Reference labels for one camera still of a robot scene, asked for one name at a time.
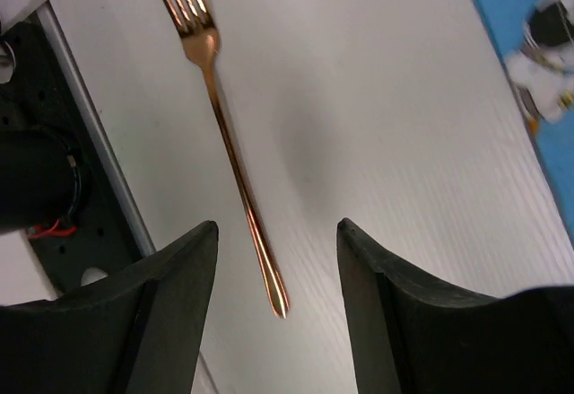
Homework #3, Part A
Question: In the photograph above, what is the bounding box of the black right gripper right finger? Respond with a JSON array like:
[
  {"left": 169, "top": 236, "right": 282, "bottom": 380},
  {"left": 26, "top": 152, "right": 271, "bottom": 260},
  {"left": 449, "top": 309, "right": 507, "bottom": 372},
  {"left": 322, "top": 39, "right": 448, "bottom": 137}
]
[{"left": 336, "top": 219, "right": 573, "bottom": 393}]

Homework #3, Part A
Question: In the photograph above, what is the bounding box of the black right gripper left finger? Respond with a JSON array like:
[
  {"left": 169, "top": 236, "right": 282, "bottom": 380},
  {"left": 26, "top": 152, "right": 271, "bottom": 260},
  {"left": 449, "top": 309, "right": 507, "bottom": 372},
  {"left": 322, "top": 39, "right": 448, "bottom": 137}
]
[{"left": 1, "top": 221, "right": 219, "bottom": 393}]

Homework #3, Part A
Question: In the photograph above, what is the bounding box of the blue space-print cloth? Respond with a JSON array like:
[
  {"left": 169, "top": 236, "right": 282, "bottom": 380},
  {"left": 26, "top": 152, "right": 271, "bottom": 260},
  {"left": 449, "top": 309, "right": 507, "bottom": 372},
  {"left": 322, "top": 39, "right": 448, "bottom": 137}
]
[{"left": 473, "top": 0, "right": 573, "bottom": 232}]

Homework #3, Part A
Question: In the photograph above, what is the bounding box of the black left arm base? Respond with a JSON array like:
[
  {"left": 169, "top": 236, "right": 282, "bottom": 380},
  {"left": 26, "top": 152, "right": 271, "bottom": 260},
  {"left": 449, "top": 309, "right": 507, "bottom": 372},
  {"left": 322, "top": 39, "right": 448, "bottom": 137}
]
[{"left": 1, "top": 13, "right": 153, "bottom": 293}]

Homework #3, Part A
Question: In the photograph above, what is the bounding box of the copper fork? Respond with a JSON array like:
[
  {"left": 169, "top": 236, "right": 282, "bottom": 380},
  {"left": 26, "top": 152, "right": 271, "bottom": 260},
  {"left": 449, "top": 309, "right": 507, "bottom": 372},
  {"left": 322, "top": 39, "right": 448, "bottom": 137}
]
[{"left": 162, "top": 0, "right": 290, "bottom": 319}]

